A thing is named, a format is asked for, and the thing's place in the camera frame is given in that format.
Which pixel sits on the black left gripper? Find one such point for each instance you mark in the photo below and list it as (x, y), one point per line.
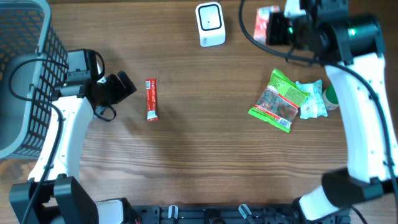
(120, 91)

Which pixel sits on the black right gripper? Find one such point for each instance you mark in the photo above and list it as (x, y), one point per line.
(274, 20)

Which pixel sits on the red toothpaste box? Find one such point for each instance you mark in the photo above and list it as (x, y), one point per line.
(151, 93)

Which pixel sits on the small red carton box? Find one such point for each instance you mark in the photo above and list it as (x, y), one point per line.
(262, 20)

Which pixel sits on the green lid jar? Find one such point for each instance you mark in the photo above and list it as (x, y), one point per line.
(330, 99)

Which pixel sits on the green snack bag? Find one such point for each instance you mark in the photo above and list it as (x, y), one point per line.
(280, 102)

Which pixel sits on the light blue wipes packet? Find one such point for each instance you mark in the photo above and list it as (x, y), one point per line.
(314, 105)

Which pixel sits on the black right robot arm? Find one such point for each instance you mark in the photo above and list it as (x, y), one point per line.
(351, 49)

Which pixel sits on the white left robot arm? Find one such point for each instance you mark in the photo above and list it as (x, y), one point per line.
(53, 193)

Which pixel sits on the white barcode scanner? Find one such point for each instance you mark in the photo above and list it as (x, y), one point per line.
(210, 22)

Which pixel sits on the grey plastic basket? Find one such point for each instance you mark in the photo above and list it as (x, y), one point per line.
(33, 60)

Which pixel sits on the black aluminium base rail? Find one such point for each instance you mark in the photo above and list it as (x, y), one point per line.
(278, 214)

